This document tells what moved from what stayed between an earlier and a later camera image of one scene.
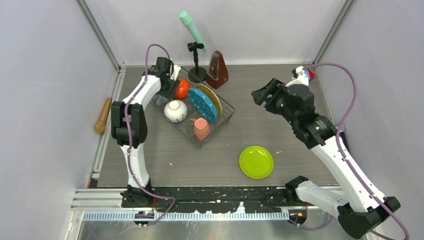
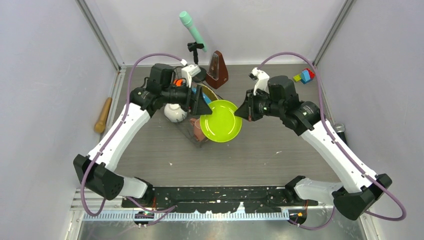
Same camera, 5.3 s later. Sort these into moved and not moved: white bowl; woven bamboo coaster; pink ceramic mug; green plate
Moved: green plate
Not moved: pink ceramic mug; woven bamboo coaster; white bowl
